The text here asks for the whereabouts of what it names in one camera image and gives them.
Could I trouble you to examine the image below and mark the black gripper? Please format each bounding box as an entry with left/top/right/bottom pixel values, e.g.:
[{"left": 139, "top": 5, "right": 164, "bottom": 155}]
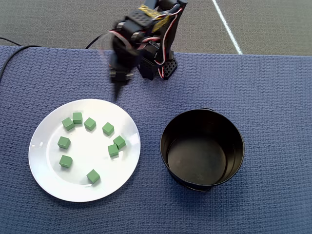
[{"left": 109, "top": 38, "right": 141, "bottom": 101}]

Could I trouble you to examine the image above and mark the white round plate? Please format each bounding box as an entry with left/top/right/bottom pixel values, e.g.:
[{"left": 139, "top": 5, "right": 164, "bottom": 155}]
[{"left": 28, "top": 98, "right": 141, "bottom": 203}]

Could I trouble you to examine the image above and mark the blue textured table mat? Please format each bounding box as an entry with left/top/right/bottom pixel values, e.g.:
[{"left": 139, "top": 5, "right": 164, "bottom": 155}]
[{"left": 0, "top": 45, "right": 312, "bottom": 234}]

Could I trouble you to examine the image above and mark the black cable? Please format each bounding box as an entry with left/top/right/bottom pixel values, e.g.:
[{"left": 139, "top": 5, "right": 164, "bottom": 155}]
[
  {"left": 84, "top": 33, "right": 112, "bottom": 50},
  {"left": 0, "top": 45, "right": 44, "bottom": 82},
  {"left": 0, "top": 37, "right": 22, "bottom": 47}
]

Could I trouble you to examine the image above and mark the black round metal container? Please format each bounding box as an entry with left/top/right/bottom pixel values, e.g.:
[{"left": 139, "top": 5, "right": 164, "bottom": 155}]
[{"left": 159, "top": 108, "right": 245, "bottom": 193}]

